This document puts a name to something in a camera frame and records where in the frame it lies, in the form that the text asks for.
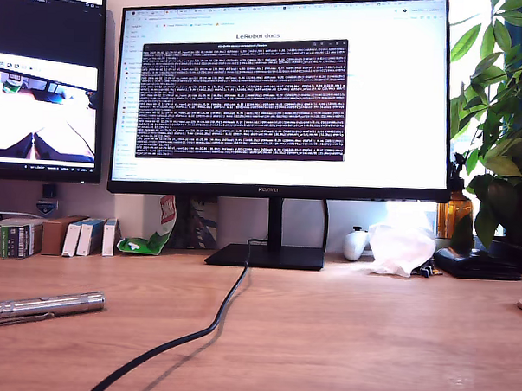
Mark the blue patterned carton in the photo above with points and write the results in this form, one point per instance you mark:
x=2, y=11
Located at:
x=201, y=224

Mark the amber glass pump bottle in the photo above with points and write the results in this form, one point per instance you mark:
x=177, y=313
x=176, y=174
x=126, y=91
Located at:
x=452, y=217

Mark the brown cardboard box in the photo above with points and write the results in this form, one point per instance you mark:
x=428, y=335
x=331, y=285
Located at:
x=53, y=235

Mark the black monitor with video windows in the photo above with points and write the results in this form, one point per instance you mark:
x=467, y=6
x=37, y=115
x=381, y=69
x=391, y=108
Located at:
x=47, y=21

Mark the green red snack bag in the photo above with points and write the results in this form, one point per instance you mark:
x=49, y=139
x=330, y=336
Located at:
x=144, y=245

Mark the small white carton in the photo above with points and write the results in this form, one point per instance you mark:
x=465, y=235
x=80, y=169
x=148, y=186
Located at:
x=108, y=237
x=70, y=240
x=88, y=238

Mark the black leather wallet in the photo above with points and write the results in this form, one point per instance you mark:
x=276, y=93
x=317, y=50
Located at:
x=474, y=264

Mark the black Huawei computer monitor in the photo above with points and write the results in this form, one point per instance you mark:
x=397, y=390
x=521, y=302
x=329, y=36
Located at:
x=378, y=101

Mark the black wall plug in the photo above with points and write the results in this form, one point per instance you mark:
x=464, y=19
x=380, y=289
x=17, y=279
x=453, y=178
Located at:
x=49, y=191

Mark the metallic silver laser pointer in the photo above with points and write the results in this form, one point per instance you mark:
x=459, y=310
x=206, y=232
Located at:
x=44, y=305

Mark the blue shield sticker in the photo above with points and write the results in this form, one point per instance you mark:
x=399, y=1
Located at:
x=46, y=207

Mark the white crumpled plastic bag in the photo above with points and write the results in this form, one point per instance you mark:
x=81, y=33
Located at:
x=399, y=251

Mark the green leafy houseplant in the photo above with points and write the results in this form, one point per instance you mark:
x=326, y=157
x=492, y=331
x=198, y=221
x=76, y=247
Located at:
x=506, y=141

